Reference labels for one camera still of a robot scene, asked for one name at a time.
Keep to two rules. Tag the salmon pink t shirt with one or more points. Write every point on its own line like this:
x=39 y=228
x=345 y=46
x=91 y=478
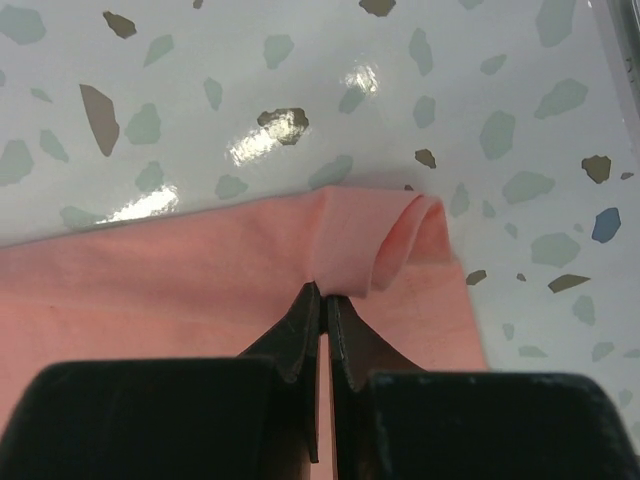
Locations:
x=211 y=284

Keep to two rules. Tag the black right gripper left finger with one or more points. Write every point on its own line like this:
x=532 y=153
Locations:
x=252 y=416

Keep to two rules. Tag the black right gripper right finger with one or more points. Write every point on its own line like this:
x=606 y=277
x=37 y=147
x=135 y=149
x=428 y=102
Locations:
x=395 y=420

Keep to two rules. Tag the aluminium frame rail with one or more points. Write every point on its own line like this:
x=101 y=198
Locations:
x=618 y=25

